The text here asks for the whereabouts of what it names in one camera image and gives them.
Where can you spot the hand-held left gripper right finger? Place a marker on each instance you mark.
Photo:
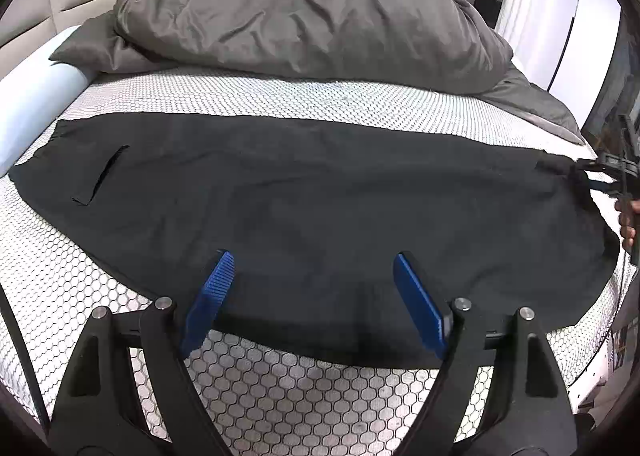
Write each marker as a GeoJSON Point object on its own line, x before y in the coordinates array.
{"type": "Point", "coordinates": [420, 303]}

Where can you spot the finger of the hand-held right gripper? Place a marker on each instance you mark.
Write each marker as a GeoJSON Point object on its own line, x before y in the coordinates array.
{"type": "Point", "coordinates": [604, 187]}
{"type": "Point", "coordinates": [595, 167]}

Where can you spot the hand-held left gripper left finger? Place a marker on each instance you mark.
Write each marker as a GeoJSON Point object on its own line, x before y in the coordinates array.
{"type": "Point", "coordinates": [210, 301]}

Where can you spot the black pants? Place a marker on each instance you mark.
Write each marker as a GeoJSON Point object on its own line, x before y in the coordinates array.
{"type": "Point", "coordinates": [300, 196]}

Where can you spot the person's right hand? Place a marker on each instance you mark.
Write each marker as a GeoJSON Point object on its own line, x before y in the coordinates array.
{"type": "Point", "coordinates": [627, 226]}

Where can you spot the white wardrobe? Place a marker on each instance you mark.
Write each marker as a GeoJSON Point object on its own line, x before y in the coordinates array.
{"type": "Point", "coordinates": [585, 36]}

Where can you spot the honeycomb patterned mattress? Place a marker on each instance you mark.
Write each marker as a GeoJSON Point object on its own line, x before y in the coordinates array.
{"type": "Point", "coordinates": [300, 401]}

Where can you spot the white sheer curtain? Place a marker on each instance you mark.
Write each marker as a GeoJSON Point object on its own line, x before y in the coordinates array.
{"type": "Point", "coordinates": [525, 1]}

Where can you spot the black monitor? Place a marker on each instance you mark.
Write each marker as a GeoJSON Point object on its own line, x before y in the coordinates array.
{"type": "Point", "coordinates": [486, 11]}

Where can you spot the thin black pole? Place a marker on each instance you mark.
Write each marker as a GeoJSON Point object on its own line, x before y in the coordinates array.
{"type": "Point", "coordinates": [22, 351]}

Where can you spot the light blue pillow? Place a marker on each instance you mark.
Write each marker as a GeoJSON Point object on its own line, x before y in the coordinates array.
{"type": "Point", "coordinates": [35, 101]}

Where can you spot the grey duvet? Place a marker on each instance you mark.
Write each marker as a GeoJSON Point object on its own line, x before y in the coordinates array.
{"type": "Point", "coordinates": [300, 11]}

